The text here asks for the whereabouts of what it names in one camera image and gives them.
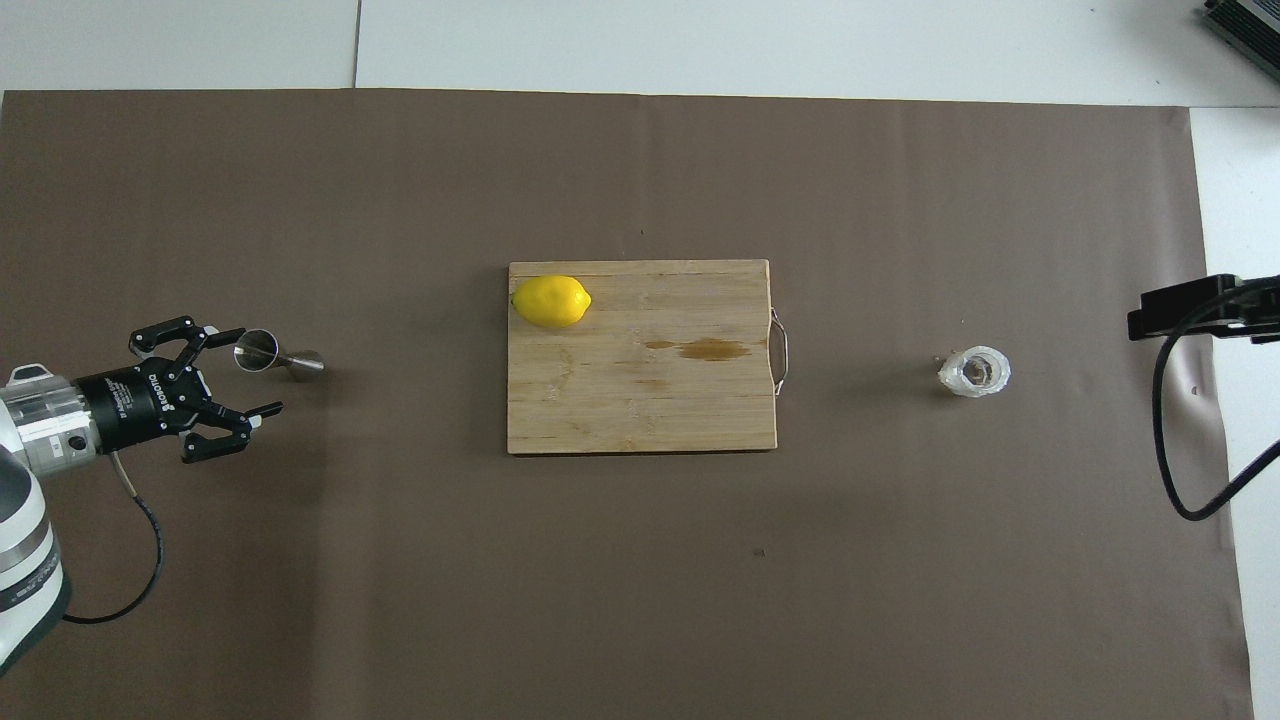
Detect wooden cutting board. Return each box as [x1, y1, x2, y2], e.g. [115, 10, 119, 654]
[506, 259, 791, 457]

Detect grey ribbed device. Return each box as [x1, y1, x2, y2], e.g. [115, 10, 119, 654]
[1203, 0, 1280, 56]

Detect clear plastic cup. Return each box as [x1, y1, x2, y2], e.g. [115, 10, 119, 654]
[936, 345, 1012, 400]

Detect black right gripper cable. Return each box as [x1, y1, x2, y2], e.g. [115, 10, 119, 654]
[1152, 285, 1280, 524]

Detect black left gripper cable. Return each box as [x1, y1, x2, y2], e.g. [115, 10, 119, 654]
[62, 450, 166, 626]

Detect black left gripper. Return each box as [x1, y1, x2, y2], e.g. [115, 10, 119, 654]
[75, 316, 285, 464]

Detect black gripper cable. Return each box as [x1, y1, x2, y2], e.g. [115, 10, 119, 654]
[62, 450, 166, 626]
[1152, 285, 1280, 524]

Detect steel jigger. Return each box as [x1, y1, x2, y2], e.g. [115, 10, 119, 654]
[233, 329, 326, 381]

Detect brown paper mat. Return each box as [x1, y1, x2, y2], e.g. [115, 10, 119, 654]
[0, 88, 1256, 720]

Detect yellow lemon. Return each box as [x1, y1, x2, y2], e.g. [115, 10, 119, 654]
[510, 275, 593, 330]

